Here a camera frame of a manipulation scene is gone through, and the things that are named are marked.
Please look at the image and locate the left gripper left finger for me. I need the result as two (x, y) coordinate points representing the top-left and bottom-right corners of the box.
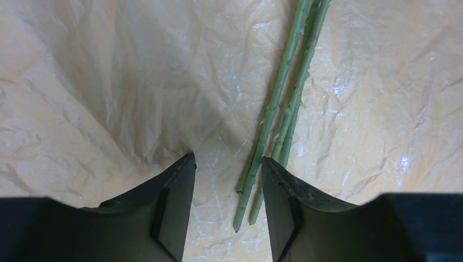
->
(1, 153), (196, 261)

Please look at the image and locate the remaining flower bunch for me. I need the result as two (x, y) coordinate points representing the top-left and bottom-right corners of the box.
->
(233, 1), (330, 233)

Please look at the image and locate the orange flower bouquet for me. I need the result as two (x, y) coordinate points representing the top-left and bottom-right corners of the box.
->
(1, 1), (462, 261)

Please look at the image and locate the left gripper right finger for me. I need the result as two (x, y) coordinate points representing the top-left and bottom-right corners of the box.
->
(262, 157), (462, 261)

